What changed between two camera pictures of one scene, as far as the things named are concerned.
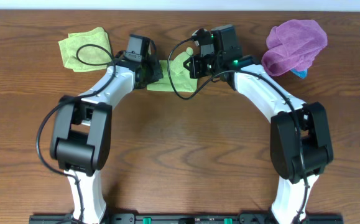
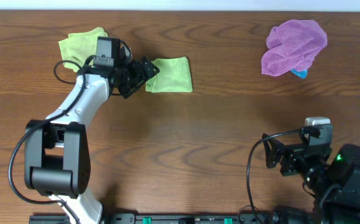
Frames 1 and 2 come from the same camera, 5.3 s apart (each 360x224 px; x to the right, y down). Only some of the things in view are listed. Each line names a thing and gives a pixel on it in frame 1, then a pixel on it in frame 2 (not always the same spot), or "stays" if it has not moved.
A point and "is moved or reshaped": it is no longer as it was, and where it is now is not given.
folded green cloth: x=89 y=54 stays
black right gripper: x=194 y=68 → x=293 y=154
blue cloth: x=302 y=73 stays
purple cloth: x=293 y=45 stays
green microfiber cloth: x=180 y=74 is moved or reshaped
